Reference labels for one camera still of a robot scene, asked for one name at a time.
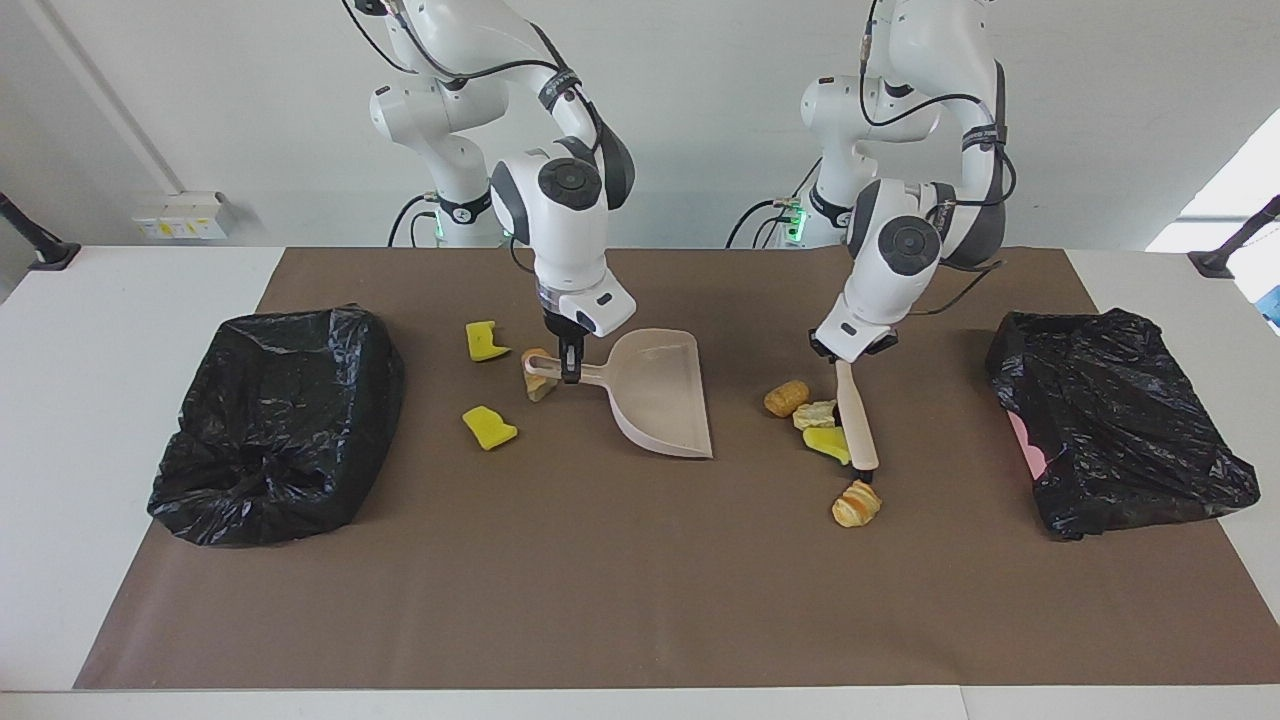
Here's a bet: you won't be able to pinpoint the striped toy croissant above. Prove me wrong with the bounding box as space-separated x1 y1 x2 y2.
520 347 560 403
831 480 884 529

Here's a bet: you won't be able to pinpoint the brown bread roll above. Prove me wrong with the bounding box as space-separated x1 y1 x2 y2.
763 379 811 419

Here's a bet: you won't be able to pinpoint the beige hand brush black bristles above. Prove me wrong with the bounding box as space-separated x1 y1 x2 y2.
835 358 881 486

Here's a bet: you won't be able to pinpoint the notched yellow sponge piece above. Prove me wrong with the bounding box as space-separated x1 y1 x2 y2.
465 320 511 363

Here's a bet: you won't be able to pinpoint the beige plastic dustpan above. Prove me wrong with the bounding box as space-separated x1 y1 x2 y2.
524 328 714 461

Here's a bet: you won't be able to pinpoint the yellow sponge wedge green edge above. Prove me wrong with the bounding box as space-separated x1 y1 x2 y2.
802 425 852 467

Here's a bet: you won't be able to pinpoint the yellow sponge chunk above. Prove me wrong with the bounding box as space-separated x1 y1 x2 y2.
461 405 519 452

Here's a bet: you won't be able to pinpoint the bin lined with black bag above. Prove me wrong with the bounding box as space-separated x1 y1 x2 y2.
147 305 407 548

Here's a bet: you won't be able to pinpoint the brown paper table mat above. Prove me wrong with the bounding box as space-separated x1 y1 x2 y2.
73 246 1280 691

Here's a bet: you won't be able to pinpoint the right black garbage bag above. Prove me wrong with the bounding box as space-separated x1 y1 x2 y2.
985 308 1261 541

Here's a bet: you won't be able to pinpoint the left arm base cable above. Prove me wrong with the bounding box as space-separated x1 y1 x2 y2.
725 195 806 249

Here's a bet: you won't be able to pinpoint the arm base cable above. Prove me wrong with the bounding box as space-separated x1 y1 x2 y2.
388 193 441 249
725 195 806 249

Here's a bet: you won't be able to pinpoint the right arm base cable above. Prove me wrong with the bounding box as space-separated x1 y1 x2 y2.
388 193 441 249

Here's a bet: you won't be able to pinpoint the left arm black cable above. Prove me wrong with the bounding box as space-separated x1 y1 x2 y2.
858 0 1019 319

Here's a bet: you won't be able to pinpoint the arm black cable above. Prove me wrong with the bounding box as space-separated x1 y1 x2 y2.
340 0 636 276
858 0 1019 319

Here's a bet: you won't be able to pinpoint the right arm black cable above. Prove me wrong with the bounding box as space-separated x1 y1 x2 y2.
340 0 636 276

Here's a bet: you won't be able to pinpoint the white wall socket box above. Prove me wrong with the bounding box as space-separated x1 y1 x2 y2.
133 192 233 241

